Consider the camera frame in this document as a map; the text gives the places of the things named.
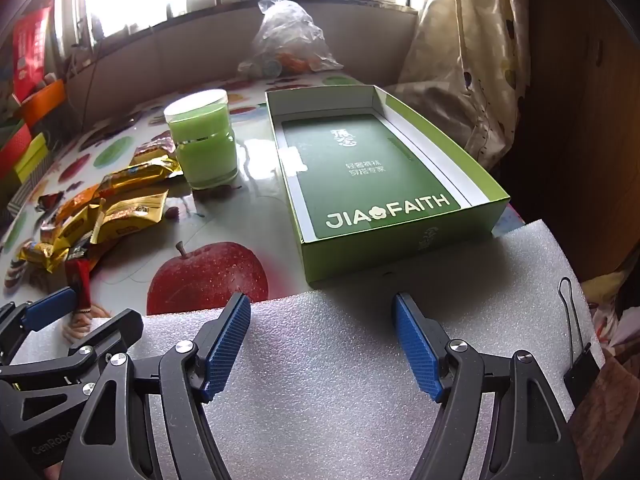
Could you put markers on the green jar with white lid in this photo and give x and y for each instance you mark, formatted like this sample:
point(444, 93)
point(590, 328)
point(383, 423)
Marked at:
point(205, 150)

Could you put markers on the white printed plastic bag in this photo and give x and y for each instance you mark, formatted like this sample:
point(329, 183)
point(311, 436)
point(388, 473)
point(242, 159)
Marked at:
point(622, 320)

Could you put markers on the white foam sheet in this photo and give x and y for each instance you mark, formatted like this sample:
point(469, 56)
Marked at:
point(325, 385)

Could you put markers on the dark wooden cabinet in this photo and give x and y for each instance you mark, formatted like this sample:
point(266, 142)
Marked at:
point(580, 110)

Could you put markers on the red snack packet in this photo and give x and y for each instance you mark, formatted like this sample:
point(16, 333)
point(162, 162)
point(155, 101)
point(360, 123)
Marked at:
point(152, 149)

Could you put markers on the brown cardboard piece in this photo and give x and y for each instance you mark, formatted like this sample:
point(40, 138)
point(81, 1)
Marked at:
point(607, 410)

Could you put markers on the green cardboard box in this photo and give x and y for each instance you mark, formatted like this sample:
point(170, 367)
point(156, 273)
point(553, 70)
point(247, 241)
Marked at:
point(380, 170)

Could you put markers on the gold snack packet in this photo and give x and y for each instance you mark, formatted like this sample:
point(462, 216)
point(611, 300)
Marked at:
point(75, 242)
point(142, 172)
point(132, 212)
point(42, 255)

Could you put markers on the clear plastic bag with items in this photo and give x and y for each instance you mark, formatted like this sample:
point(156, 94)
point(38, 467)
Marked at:
point(285, 35)

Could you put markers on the black binder clip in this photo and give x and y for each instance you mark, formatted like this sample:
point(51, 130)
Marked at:
point(582, 375)

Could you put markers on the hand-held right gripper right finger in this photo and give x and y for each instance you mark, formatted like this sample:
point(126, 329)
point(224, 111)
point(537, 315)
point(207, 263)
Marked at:
point(415, 345)

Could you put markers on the cream printed curtain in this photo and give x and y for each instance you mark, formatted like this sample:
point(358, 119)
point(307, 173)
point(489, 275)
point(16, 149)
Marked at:
point(475, 60)

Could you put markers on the red paper bag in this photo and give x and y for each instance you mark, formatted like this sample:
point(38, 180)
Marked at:
point(30, 55)

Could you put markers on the black white striped box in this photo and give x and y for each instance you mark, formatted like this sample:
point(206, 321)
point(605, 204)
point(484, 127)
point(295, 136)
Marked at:
point(22, 195)

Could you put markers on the orange box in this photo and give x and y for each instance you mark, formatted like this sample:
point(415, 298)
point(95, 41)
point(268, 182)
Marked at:
point(45, 102)

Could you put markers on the yellow plastic bag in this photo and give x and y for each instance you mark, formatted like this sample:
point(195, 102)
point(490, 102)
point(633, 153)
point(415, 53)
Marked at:
point(600, 287)

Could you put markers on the dark red candy wrapper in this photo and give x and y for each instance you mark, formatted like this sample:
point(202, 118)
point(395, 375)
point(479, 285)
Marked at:
point(48, 201)

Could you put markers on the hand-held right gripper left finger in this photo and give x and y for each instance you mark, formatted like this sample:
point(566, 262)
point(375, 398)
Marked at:
point(227, 345)

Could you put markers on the lime green box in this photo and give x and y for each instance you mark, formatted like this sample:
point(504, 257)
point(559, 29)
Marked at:
point(31, 157)

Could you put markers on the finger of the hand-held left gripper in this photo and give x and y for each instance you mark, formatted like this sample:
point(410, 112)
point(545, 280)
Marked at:
point(112, 329)
point(47, 306)

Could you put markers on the dark red stick packet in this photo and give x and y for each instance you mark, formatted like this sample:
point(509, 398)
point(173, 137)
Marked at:
point(80, 280)

